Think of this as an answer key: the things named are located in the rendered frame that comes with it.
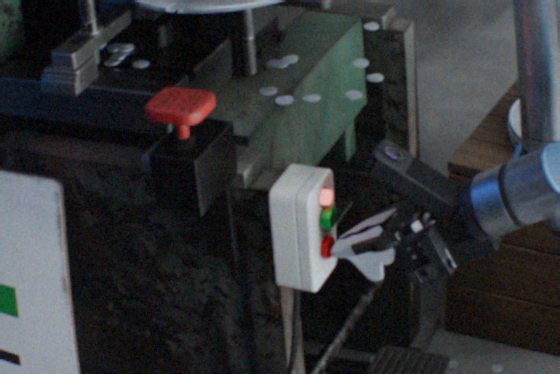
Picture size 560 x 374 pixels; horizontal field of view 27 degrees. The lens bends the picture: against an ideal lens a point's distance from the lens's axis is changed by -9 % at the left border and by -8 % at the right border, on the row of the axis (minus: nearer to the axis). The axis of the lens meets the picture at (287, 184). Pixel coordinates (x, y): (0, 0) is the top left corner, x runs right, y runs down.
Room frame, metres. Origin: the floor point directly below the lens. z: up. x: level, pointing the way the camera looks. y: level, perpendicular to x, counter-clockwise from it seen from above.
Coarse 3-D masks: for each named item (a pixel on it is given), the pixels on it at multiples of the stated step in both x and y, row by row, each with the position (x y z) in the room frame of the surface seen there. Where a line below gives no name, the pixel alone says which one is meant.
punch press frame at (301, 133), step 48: (0, 0) 1.55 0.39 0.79; (48, 0) 1.82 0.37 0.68; (0, 48) 1.54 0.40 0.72; (288, 48) 1.59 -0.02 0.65; (336, 48) 1.60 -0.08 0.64; (240, 96) 1.45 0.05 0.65; (336, 96) 1.59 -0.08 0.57; (144, 144) 1.40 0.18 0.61; (240, 144) 1.34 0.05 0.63; (288, 144) 1.44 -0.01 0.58; (336, 144) 1.62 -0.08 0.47; (336, 336) 1.54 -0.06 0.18
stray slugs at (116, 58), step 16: (112, 48) 1.51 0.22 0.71; (128, 48) 1.50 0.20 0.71; (112, 64) 1.46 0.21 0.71; (144, 64) 1.44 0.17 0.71; (272, 64) 1.53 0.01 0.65; (288, 64) 1.53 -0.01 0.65; (352, 64) 1.52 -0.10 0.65; (368, 80) 1.47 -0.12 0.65; (288, 96) 1.43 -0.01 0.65; (304, 96) 1.43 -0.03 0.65; (352, 96) 1.42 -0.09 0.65
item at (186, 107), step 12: (156, 96) 1.23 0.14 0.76; (168, 96) 1.23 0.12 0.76; (180, 96) 1.23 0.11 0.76; (192, 96) 1.23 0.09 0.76; (204, 96) 1.22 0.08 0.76; (144, 108) 1.22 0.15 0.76; (156, 108) 1.21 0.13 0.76; (168, 108) 1.20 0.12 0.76; (180, 108) 1.20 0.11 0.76; (192, 108) 1.19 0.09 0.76; (204, 108) 1.20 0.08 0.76; (156, 120) 1.20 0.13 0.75; (168, 120) 1.19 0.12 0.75; (180, 120) 1.19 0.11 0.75; (192, 120) 1.18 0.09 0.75; (180, 132) 1.21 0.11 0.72
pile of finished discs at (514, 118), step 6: (516, 102) 1.89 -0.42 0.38; (516, 108) 1.88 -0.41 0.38; (510, 114) 1.85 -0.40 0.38; (516, 114) 1.85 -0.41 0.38; (510, 120) 1.82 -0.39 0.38; (516, 120) 1.83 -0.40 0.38; (510, 126) 1.82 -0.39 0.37; (516, 126) 1.81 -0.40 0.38; (510, 132) 1.80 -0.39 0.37; (516, 132) 1.78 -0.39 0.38; (510, 138) 1.81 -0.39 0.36; (516, 138) 1.78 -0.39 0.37; (516, 144) 1.78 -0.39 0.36
